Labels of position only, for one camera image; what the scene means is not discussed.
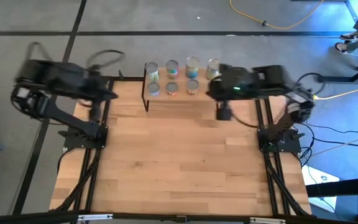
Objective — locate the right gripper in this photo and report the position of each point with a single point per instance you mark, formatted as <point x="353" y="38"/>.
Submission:
<point x="232" y="82"/>

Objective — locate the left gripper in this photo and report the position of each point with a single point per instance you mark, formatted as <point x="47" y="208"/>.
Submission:
<point x="90" y="85"/>

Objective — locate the teal salmon can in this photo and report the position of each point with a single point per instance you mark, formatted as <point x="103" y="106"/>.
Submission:
<point x="153" y="88"/>

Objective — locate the green can yellow face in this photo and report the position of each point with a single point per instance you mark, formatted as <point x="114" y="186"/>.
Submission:
<point x="172" y="72"/>

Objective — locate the silver can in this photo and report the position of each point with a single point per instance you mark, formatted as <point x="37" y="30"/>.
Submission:
<point x="152" y="74"/>

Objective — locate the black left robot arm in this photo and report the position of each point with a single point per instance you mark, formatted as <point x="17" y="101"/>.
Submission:
<point x="57" y="77"/>

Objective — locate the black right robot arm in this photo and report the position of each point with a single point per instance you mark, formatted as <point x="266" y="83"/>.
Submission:
<point x="275" y="77"/>

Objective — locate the wooden shelf black legs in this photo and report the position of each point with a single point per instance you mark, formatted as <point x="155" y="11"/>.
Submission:
<point x="179" y="98"/>

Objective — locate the white floor sign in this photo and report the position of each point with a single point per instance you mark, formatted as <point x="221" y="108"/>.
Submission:
<point x="314" y="174"/>

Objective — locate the person's shoe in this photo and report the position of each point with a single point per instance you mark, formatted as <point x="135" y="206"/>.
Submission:
<point x="353" y="36"/>
<point x="342" y="47"/>

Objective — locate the black metal beam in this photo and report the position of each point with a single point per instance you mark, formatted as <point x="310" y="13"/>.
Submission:
<point x="346" y="186"/>

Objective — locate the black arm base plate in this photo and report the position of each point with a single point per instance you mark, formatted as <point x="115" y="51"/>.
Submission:
<point x="291" y="144"/>
<point x="73" y="141"/>

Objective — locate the black aluminium frame rail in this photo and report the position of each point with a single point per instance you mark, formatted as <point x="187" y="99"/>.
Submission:
<point x="269" y="174"/>
<point x="93" y="174"/>

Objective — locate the silver frame bracket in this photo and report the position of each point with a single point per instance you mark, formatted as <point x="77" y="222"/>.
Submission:
<point x="95" y="217"/>
<point x="267" y="220"/>

